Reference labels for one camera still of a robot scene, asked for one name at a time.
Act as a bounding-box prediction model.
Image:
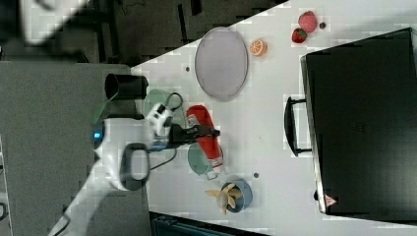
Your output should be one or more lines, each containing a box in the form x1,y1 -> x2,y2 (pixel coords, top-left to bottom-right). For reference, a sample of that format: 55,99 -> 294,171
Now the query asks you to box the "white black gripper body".
146,102 -> 182,148

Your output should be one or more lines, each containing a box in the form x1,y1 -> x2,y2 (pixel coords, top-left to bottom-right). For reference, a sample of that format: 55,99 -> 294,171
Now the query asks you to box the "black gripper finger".
183,125 -> 220,140

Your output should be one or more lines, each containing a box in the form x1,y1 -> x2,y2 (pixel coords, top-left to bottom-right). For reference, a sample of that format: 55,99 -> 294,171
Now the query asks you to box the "red plush ketchup bottle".
186,105 -> 223,174

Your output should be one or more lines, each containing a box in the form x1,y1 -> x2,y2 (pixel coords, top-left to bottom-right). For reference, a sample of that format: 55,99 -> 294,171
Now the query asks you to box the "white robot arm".
47,103 -> 220,236

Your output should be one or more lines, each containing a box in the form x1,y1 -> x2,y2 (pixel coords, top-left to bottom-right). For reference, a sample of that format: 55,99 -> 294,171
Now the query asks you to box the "grey round plate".
195,27 -> 248,102

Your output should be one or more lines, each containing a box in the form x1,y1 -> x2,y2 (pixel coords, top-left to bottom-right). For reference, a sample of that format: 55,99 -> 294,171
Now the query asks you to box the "green mug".
188,144 -> 220,181

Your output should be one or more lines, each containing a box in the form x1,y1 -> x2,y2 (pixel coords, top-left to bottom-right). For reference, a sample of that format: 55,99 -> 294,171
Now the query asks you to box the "green perforated colander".
144,88 -> 185,127

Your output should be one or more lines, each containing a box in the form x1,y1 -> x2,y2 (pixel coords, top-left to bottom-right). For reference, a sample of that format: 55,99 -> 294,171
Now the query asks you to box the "black pot lower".
104,74 -> 149,100

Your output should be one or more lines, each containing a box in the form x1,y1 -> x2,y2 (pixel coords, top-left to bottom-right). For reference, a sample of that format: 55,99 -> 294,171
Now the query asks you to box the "peeled toy banana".
206,183 -> 243,214

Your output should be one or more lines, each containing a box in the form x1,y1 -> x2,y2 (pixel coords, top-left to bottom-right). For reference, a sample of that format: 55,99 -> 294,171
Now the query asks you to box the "blue cup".
221,179 -> 253,213

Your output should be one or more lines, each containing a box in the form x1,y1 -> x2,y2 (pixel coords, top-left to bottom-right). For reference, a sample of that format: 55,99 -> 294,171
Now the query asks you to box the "orange slice toy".
249,39 -> 268,57

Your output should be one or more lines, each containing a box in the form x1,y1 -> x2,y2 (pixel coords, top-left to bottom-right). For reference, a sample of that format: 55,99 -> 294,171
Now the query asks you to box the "red toy strawberry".
291,28 -> 308,43

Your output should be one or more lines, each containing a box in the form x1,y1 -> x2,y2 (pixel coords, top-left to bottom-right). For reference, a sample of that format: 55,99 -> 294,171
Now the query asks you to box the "pink toy strawberry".
298,11 -> 318,33

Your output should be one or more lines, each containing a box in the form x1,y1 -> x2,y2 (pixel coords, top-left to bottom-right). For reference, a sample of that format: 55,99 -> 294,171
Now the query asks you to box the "black toaster oven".
300,28 -> 417,225

